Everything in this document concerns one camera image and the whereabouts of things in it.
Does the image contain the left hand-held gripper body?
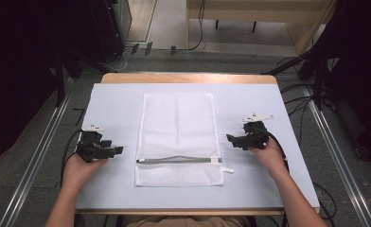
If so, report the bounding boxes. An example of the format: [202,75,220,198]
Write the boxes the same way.
[76,124,116,164]

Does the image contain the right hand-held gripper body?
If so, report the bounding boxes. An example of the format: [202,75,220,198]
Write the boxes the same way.
[241,113,275,151]

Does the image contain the person's left hand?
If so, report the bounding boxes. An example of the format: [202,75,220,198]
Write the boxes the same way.
[62,152,109,191]

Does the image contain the person's right hand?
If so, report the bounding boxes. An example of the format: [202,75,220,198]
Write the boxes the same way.
[248,137,289,181]

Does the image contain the pale blue table mat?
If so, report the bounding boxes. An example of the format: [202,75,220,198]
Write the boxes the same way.
[75,82,321,212]

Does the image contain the white mesh laundry bag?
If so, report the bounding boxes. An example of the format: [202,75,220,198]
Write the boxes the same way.
[134,92,236,188]

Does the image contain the black metal stand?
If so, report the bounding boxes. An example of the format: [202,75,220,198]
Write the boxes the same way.
[261,50,333,112]
[52,46,112,108]

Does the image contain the wooden table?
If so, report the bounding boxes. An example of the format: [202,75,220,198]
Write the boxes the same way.
[74,72,321,218]

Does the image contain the person's tan pants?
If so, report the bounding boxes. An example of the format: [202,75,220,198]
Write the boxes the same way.
[122,215,248,227]

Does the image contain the dark curtain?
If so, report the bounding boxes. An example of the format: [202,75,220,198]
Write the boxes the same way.
[0,0,125,168]
[300,0,371,164]

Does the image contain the dark cabinet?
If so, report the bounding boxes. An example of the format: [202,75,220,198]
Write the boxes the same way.
[87,0,133,62]

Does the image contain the light wooden bench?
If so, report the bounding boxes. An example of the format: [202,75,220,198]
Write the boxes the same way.
[185,0,337,55]

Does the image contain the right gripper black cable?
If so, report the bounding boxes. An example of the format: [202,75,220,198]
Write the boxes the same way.
[255,127,291,174]

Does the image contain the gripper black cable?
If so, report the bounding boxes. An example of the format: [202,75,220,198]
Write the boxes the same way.
[60,128,84,187]
[255,127,291,174]

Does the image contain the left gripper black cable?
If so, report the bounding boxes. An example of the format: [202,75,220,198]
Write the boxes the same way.
[60,128,84,187]

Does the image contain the metal floor rail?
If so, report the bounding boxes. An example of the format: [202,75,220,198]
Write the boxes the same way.
[0,79,76,227]
[301,84,371,227]

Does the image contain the white floor cable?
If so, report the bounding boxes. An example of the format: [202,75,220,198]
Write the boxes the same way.
[102,46,134,73]

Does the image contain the black looped floor cable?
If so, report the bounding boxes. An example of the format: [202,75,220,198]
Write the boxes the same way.
[311,182,338,227]

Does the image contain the black hanging cable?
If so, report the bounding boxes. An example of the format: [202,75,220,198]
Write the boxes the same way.
[186,0,206,52]

